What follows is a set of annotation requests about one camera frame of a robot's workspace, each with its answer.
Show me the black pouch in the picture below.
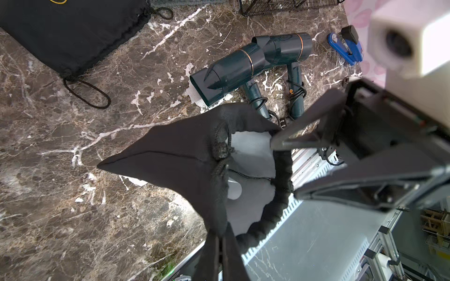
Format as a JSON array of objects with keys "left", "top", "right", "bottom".
[
  {"left": 97, "top": 103, "right": 280, "bottom": 237},
  {"left": 0, "top": 0, "right": 175, "bottom": 110}
]

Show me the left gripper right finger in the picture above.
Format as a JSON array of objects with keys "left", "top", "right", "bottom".
[{"left": 221, "top": 224, "right": 250, "bottom": 281}]

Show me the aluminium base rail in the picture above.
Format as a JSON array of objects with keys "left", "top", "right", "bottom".
[{"left": 241, "top": 196, "right": 407, "bottom": 281}]

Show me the black wire file rack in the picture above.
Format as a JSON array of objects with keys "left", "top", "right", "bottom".
[{"left": 239, "top": 0, "right": 345, "bottom": 16}]

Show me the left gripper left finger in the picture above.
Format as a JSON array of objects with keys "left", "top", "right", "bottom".
[{"left": 192, "top": 230, "right": 221, "bottom": 281}]

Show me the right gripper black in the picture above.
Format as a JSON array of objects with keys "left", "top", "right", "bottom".
[{"left": 270, "top": 80, "right": 450, "bottom": 211}]

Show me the white hair dryer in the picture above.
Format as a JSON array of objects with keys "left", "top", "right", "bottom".
[{"left": 226, "top": 132, "right": 275, "bottom": 235}]

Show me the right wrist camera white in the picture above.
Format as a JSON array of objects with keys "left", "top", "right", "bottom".
[{"left": 367, "top": 1, "right": 450, "bottom": 127}]

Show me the dark green hair dryer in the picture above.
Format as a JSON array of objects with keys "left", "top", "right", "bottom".
[
  {"left": 190, "top": 43, "right": 280, "bottom": 120},
  {"left": 252, "top": 32, "right": 312, "bottom": 120}
]

